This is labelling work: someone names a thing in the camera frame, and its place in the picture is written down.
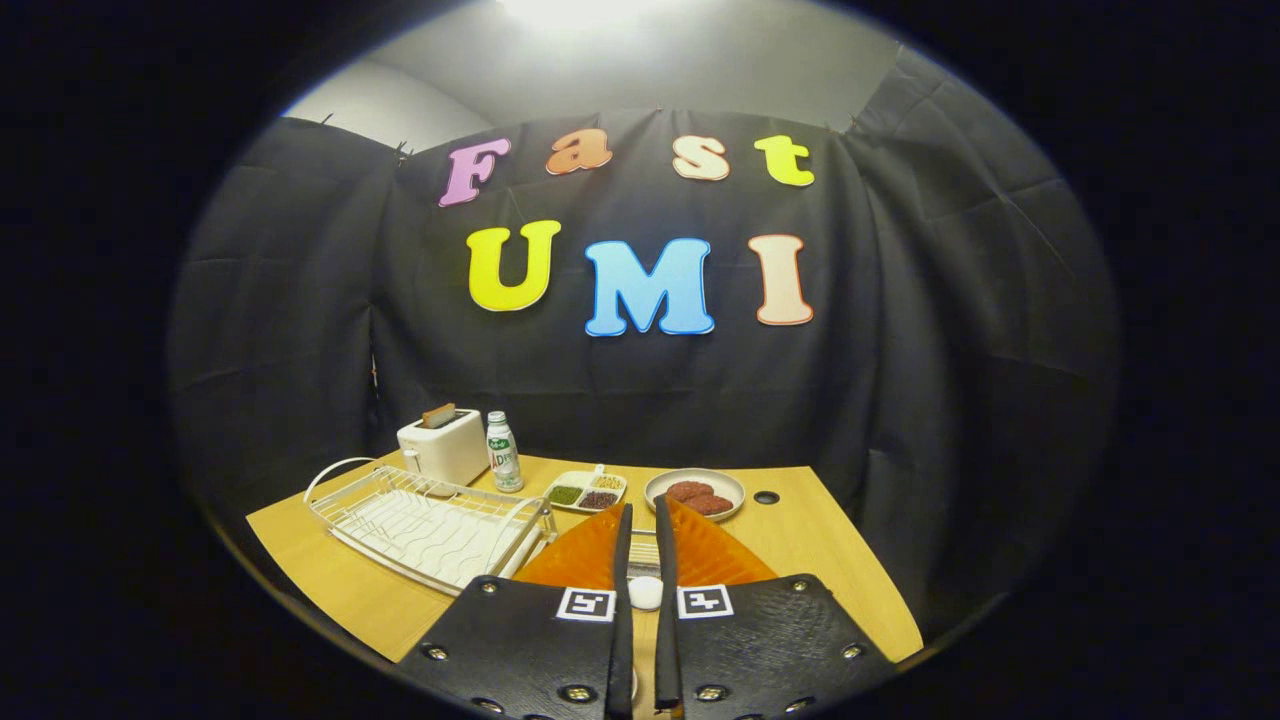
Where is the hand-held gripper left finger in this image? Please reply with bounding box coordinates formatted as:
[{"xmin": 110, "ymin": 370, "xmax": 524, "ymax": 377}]
[{"xmin": 398, "ymin": 503, "xmax": 636, "ymax": 720}]

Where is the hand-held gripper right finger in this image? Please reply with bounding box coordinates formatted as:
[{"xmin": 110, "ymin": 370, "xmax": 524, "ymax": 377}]
[{"xmin": 655, "ymin": 495, "xmax": 896, "ymax": 720}]

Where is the white wire dish rack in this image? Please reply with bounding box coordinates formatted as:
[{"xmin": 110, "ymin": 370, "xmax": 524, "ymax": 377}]
[{"xmin": 303, "ymin": 457, "xmax": 558, "ymax": 598}]

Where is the beige plate with meat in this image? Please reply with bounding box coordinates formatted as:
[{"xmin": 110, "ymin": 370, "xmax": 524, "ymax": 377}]
[{"xmin": 644, "ymin": 468, "xmax": 747, "ymax": 523}]

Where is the white drip tray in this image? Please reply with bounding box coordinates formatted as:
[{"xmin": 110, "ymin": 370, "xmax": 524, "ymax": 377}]
[{"xmin": 350, "ymin": 490, "xmax": 541, "ymax": 591}]

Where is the white divided bean tray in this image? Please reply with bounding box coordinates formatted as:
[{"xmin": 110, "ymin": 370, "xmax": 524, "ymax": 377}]
[{"xmin": 545, "ymin": 464, "xmax": 628, "ymax": 514}]

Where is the white green-label bottle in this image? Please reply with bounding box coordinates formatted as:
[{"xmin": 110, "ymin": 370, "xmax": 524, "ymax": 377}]
[{"xmin": 486, "ymin": 411, "xmax": 525, "ymax": 493}]

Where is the white toaster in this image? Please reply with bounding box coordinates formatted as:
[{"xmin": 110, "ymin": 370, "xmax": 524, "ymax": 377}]
[{"xmin": 397, "ymin": 404, "xmax": 490, "ymax": 488}]

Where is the black backdrop cloth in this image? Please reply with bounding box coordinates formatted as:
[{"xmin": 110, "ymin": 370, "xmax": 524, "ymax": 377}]
[{"xmin": 165, "ymin": 45, "xmax": 1121, "ymax": 641}]

